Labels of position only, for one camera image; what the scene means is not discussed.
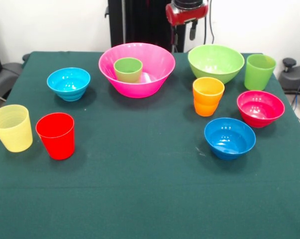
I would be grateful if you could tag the tall green cup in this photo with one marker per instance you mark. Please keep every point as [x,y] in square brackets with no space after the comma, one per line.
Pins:
[258,77]

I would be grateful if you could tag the red cup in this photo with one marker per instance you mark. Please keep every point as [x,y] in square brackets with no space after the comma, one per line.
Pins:
[56,142]

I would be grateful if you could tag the small magenta bowl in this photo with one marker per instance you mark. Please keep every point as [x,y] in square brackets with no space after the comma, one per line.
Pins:
[259,117]

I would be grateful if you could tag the orange cup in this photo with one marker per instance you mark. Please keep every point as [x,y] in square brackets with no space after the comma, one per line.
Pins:
[207,104]

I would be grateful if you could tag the grey chair base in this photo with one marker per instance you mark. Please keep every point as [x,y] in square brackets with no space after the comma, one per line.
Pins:
[5,77]
[294,79]

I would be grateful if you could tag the small cyan bowl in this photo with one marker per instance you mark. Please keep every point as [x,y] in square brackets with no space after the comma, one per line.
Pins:
[69,84]

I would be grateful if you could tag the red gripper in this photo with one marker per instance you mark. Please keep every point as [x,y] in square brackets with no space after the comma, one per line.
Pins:
[187,15]

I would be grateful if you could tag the small blue bowl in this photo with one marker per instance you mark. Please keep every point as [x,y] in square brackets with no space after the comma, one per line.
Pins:
[229,147]

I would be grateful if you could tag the yellow cup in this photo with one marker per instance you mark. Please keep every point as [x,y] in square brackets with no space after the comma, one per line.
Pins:
[14,134]

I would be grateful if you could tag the large green bowl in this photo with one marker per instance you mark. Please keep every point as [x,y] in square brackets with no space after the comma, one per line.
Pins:
[214,64]

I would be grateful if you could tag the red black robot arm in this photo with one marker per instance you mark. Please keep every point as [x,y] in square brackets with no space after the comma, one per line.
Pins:
[189,3]

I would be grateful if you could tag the dark green tablecloth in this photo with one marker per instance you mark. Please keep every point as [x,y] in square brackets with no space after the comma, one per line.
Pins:
[144,174]

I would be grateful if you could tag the large pink bowl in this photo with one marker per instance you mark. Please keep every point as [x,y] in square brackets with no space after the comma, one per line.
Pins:
[149,84]

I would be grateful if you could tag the rounded green cup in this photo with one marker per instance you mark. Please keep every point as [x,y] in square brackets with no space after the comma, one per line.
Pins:
[128,72]

